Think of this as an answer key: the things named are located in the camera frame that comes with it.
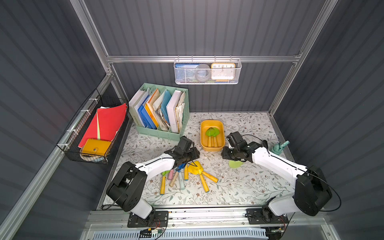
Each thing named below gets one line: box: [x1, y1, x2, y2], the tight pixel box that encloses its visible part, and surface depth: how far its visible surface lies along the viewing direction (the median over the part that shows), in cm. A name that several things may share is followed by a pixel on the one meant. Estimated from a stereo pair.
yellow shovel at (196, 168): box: [189, 160, 219, 183], surface depth 89 cm
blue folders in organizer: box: [137, 95, 158, 130], surface depth 98 cm
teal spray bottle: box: [272, 140, 290, 156], surface depth 91 cm
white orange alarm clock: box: [211, 62, 236, 80], surface depth 90 cm
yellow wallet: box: [81, 138, 112, 157], surface depth 66 cm
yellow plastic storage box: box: [200, 119, 225, 152], surface depth 107 cm
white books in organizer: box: [166, 90, 185, 134], surface depth 95 cm
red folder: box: [78, 103, 127, 148], surface depth 76 cm
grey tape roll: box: [195, 63, 211, 83], surface depth 89 cm
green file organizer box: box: [128, 83, 190, 141], surface depth 98 cm
